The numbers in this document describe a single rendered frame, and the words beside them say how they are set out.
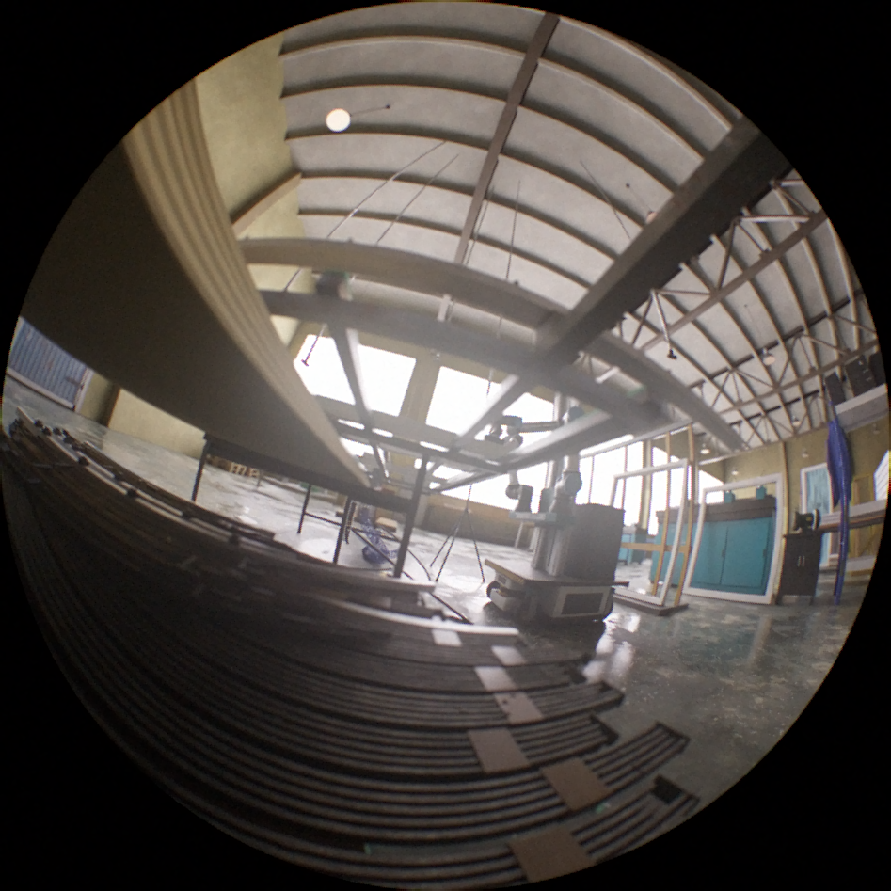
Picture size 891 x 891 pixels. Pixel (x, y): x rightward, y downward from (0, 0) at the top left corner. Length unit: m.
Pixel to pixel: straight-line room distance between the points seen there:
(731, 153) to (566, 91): 7.67
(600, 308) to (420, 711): 0.47
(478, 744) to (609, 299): 0.45
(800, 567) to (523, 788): 3.59
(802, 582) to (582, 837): 3.57
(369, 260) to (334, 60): 8.85
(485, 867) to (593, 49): 8.43
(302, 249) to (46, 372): 5.93
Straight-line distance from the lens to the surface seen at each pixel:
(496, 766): 0.34
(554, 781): 0.34
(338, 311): 0.39
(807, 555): 3.74
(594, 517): 1.87
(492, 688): 0.46
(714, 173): 0.23
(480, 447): 1.16
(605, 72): 8.11
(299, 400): 0.16
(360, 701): 0.37
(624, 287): 0.25
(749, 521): 4.16
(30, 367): 6.11
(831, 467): 4.68
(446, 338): 0.36
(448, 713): 0.39
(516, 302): 0.35
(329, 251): 0.38
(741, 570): 4.14
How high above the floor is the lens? 0.58
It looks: 15 degrees up
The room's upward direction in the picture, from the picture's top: 13 degrees clockwise
